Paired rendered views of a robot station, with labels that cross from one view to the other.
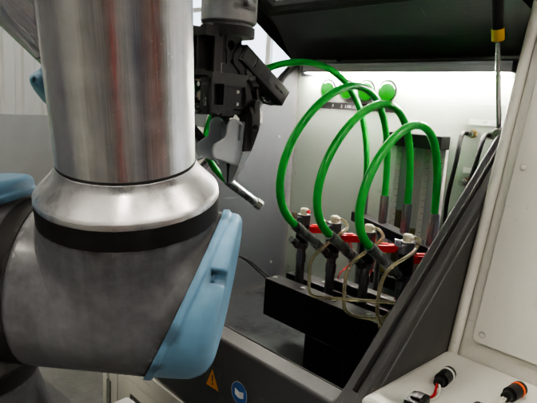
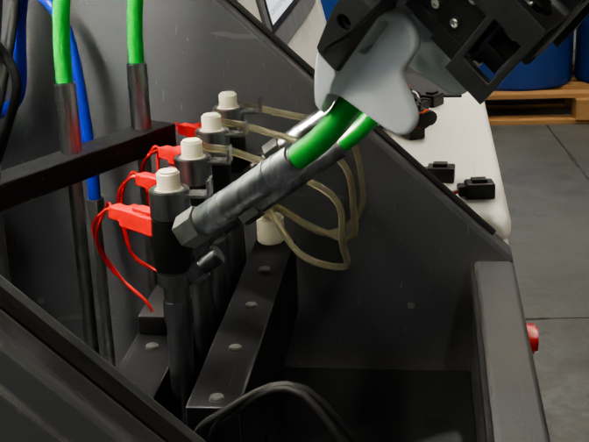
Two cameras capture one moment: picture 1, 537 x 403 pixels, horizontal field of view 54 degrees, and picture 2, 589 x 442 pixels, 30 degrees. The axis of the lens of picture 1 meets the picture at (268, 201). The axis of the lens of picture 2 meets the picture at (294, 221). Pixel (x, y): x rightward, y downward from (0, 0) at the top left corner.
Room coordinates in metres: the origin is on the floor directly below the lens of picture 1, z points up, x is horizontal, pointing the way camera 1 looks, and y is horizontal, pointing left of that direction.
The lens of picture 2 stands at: (1.42, 0.54, 1.34)
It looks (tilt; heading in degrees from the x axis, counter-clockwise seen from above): 19 degrees down; 231
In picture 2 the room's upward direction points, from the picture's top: 2 degrees counter-clockwise
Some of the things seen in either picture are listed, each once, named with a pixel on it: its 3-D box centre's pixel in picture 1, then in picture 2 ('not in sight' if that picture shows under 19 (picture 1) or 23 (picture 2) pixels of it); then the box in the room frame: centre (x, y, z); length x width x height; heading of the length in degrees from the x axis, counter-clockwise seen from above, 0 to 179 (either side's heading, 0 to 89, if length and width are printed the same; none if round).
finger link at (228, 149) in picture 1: (228, 152); not in sight; (0.72, 0.06, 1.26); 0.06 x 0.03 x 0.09; 134
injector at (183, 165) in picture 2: (326, 275); (214, 286); (0.97, -0.12, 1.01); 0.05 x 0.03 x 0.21; 134
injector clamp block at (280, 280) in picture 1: (341, 333); (217, 386); (0.95, -0.16, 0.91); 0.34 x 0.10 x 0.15; 44
